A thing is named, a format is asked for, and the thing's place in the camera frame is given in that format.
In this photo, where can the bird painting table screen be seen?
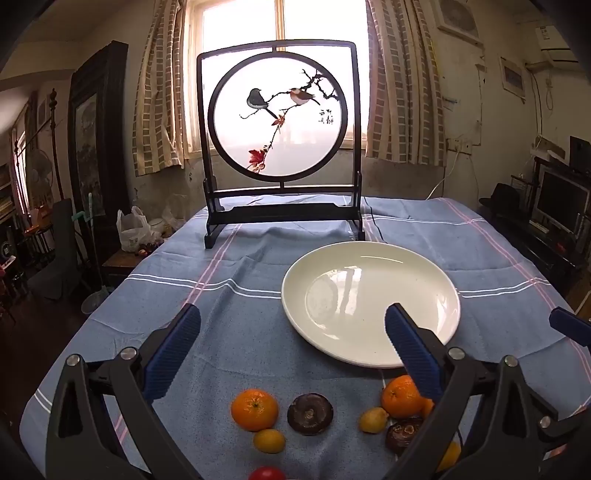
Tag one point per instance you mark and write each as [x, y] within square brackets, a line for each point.
[280, 127]

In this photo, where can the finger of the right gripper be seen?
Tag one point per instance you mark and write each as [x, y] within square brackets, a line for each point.
[571, 326]

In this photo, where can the red cherry tomato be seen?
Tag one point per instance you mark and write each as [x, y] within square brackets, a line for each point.
[267, 473]

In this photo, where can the beige checked curtain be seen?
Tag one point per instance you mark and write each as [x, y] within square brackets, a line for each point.
[406, 118]
[158, 134]

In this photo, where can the left beige checked curtain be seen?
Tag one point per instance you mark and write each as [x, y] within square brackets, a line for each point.
[158, 134]

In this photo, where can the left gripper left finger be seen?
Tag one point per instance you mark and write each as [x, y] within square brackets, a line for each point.
[82, 442]

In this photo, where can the standing fan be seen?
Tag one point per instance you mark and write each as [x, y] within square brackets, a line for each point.
[39, 177]

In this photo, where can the wall air conditioner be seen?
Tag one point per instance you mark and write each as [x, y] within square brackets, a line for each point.
[554, 48]

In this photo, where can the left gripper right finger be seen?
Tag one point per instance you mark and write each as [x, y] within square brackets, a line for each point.
[505, 428]

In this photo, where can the white plastic bag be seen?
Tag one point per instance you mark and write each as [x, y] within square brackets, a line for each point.
[134, 230]

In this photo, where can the right beige checked curtain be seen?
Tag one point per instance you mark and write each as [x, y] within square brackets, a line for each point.
[406, 118]

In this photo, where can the yellow-green small pear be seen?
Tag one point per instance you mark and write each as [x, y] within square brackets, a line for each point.
[374, 420]

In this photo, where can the dark brown round fruit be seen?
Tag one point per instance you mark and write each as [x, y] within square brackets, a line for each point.
[310, 414]

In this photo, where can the small mandarin orange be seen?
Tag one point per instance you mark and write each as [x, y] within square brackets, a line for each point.
[254, 410]

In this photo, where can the white ceramic plate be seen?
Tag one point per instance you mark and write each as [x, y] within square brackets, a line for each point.
[336, 298]

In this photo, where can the orange round fruit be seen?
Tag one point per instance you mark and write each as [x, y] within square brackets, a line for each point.
[427, 408]
[451, 457]

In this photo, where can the large orange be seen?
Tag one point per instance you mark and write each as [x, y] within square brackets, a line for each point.
[402, 399]

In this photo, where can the black hat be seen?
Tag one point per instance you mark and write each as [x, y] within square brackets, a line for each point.
[505, 200]

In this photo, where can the computer monitor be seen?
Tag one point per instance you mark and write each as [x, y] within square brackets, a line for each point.
[562, 199]

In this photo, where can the dark framed painting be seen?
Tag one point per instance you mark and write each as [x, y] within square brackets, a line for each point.
[95, 131]

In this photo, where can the dark mangosteen fruit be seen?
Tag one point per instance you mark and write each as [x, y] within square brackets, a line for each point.
[401, 433]

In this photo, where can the small yellow kumquat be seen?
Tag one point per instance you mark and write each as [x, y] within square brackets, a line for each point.
[269, 441]

